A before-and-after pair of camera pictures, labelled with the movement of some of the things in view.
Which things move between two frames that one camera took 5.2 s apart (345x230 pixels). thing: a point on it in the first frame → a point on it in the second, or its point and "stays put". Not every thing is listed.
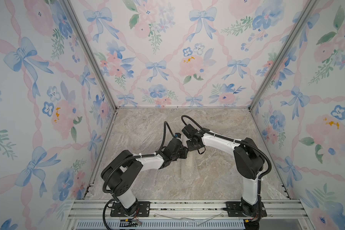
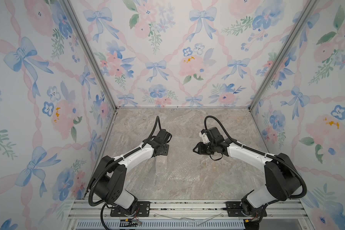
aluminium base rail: x=285 y=210 stays put
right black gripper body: x=190 y=145 → x=209 y=148
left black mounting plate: x=143 y=210 stays put
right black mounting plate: x=235 y=209 stays put
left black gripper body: x=181 y=154 → x=165 y=148
